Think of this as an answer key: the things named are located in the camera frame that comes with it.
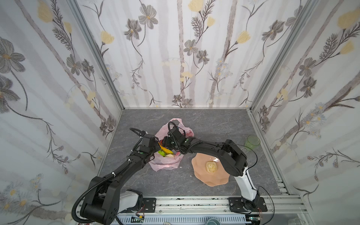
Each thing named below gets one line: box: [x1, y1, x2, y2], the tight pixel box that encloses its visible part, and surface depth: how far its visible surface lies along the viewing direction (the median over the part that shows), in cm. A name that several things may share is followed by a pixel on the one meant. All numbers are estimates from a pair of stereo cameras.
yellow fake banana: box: [157, 142, 174, 155], surface depth 94 cm
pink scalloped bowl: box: [191, 152, 231, 187], surface depth 85 cm
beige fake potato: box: [205, 160, 218, 173], surface depth 84 cm
